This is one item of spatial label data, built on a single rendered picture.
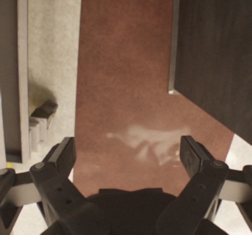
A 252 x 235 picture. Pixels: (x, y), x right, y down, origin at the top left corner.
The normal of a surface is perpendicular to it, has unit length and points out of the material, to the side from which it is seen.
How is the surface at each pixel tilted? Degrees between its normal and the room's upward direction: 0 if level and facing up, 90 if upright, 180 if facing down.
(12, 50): 0
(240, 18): 90
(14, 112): 0
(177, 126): 0
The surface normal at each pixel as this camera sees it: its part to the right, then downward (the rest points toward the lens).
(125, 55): 0.01, 0.29
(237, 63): -1.00, 0.01
